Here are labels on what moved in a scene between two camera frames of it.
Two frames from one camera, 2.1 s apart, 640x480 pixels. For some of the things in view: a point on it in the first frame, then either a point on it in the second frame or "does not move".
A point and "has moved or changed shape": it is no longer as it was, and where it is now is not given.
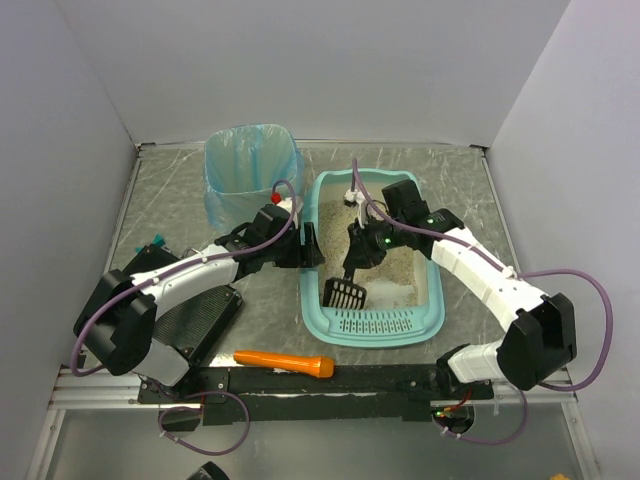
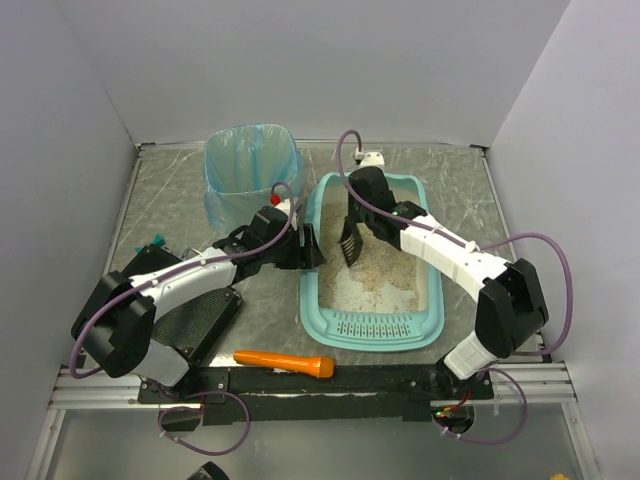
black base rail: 361,393 does not move
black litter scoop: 342,293 has moved or changed shape
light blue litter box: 404,296 does not move
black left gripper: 299,248 does not move
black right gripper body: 357,245 → 361,208
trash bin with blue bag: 242,162 does not move
